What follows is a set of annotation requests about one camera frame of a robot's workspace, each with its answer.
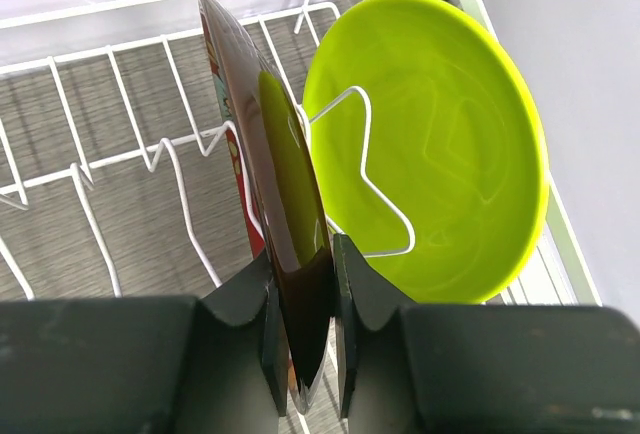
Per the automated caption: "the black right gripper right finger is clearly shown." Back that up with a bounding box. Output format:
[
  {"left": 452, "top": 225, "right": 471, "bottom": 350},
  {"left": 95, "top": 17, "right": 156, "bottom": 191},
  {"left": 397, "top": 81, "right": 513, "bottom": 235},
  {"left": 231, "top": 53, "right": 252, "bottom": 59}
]
[{"left": 333, "top": 234, "right": 639, "bottom": 433}]

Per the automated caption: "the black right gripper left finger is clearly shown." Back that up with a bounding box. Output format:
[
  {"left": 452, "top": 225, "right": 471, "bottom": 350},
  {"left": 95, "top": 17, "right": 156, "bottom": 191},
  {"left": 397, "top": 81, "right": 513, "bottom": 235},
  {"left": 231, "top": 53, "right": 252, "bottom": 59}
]
[{"left": 1, "top": 255, "right": 287, "bottom": 433}]

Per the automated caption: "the lime green plate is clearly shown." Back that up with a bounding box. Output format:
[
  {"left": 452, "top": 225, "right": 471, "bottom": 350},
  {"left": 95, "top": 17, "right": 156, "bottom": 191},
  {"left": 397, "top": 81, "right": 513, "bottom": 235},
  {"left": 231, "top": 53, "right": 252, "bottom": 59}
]
[{"left": 303, "top": 0, "right": 549, "bottom": 303}]

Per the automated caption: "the red floral plate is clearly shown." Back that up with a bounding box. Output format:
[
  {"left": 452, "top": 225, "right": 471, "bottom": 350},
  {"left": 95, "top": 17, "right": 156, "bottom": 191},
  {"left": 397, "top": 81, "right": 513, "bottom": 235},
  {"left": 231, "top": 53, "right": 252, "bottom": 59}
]
[{"left": 198, "top": 0, "right": 334, "bottom": 413}]

